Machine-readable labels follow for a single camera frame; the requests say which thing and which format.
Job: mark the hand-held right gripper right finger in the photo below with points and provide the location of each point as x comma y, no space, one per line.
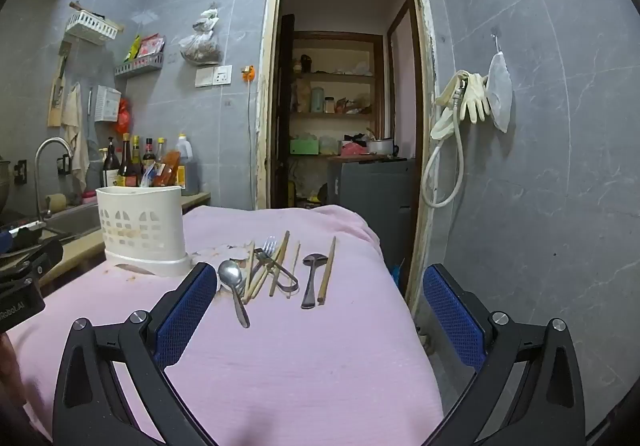
455,321

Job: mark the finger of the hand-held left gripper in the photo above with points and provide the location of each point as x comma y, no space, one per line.
42,256
5,242

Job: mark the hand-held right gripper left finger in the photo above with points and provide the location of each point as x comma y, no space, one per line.
182,316

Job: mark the shiny metal spoon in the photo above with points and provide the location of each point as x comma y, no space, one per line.
229,272

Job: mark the thin wooden chopstick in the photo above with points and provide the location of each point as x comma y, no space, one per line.
249,271
294,271
270,276
262,278

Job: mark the metal tongs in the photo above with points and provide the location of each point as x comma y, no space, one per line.
287,282

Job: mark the metal fork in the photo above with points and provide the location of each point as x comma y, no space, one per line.
269,246

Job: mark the white plastic utensil holder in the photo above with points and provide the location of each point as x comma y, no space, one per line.
150,206

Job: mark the dark metal spoon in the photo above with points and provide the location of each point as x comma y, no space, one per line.
314,260

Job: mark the induction cooker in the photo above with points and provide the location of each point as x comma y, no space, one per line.
22,228

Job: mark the steel sink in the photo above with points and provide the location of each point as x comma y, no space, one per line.
75,221

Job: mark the yellow loofah sponge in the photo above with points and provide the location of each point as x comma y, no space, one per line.
56,202

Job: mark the blue plastic bag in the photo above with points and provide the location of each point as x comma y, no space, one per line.
399,276

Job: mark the pink soap dish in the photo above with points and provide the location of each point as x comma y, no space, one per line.
90,197

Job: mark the dark pump bottle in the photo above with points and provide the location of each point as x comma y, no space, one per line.
111,171

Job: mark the steel faucet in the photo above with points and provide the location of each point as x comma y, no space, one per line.
50,141

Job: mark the blue white plastic packet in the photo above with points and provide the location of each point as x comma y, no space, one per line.
147,176

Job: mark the pink blanket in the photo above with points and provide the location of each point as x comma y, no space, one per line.
310,351

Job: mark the hanging beige towel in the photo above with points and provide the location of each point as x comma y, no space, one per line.
75,126

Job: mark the hanging wooden cutting board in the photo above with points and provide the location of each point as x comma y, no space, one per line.
55,111

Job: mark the orange spice packet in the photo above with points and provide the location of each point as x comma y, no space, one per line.
167,171

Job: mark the dark bottle red cap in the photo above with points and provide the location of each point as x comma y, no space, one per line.
149,153

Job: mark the grey cabinet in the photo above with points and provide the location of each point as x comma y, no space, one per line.
375,191

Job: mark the cooking oil jug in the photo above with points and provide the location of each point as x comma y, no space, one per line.
187,161

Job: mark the clear bottle yellow cap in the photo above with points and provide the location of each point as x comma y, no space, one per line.
160,148

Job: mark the red plastic bag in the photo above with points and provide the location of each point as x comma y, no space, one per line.
124,118

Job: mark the steel pot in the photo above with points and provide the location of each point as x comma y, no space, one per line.
381,147

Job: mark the pink cloth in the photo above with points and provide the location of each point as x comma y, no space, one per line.
354,149

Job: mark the green box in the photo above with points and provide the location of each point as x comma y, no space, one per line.
304,147

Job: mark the cream rubber gloves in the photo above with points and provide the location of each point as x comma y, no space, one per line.
475,96

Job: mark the yellow green packet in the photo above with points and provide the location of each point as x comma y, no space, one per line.
132,48

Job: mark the white mesh bag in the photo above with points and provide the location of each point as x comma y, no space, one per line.
500,91

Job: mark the red packet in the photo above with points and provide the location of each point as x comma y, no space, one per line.
152,46

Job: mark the dark wooden door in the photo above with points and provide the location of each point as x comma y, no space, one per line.
284,101

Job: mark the small glass jar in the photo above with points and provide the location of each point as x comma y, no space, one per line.
330,105

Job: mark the pale green jar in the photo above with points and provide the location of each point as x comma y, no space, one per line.
318,100

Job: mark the hanging clear plastic bag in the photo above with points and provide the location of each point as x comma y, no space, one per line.
200,48

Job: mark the wooden shelf unit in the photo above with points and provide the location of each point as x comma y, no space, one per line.
340,76

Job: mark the white perforated wall box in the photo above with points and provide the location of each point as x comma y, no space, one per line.
106,103

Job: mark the grey wall shelf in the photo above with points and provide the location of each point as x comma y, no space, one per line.
145,63

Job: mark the white wall basket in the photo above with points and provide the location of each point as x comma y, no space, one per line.
90,26

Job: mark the white wall switch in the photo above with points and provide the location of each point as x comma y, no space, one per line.
204,77

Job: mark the white wall socket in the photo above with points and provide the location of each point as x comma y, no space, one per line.
223,75

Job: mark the orange wall hook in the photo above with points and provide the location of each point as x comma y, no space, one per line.
248,73

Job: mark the worn door frame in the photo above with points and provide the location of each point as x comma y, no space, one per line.
267,76

